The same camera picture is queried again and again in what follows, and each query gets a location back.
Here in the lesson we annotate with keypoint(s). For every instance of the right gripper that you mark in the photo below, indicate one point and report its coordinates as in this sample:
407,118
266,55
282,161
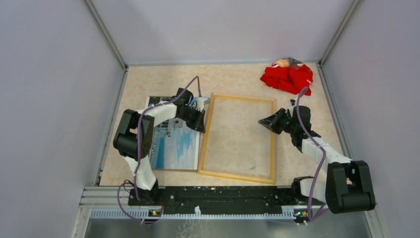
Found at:
279,114

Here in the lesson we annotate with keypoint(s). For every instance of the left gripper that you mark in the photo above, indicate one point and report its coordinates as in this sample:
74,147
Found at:
200,126

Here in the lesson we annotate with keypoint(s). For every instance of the building photo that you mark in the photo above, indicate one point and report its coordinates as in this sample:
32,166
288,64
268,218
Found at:
175,147

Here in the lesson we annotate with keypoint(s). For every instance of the yellow wooden picture frame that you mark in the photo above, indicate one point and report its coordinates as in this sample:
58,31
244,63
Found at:
235,146

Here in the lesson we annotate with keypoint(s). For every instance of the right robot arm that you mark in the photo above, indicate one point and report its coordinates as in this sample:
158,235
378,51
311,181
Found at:
348,185

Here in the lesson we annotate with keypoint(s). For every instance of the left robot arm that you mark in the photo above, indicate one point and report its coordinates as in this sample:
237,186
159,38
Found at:
134,138

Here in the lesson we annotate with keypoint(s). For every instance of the red cloth doll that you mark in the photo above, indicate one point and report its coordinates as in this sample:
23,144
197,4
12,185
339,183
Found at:
289,75

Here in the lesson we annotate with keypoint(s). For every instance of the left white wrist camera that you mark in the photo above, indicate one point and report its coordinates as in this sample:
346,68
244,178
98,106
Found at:
201,102

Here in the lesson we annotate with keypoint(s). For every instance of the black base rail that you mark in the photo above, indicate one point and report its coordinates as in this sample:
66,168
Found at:
219,200

